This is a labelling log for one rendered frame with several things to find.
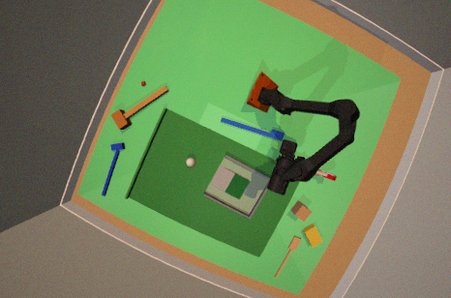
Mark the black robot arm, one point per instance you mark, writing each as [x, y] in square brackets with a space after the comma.
[301, 169]

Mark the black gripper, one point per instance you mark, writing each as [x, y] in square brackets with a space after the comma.
[287, 146]

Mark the blue golf putter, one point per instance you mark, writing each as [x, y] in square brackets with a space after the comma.
[114, 147]

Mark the dark green flat mat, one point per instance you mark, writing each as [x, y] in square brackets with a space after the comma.
[167, 185]

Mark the blue flat bar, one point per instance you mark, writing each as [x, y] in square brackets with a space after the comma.
[274, 134]

